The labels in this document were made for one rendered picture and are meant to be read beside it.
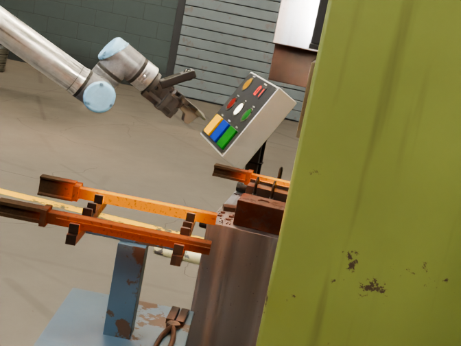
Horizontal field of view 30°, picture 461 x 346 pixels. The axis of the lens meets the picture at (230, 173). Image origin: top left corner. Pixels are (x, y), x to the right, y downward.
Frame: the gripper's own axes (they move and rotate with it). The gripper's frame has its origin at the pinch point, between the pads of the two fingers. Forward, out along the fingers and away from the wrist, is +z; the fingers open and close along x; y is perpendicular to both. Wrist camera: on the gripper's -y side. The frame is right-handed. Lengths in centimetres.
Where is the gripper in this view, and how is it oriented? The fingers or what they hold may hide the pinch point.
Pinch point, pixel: (203, 115)
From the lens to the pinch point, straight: 271.2
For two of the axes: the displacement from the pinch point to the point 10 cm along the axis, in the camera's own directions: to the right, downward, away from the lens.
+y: -6.4, 7.7, 0.5
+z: 7.3, 5.9, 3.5
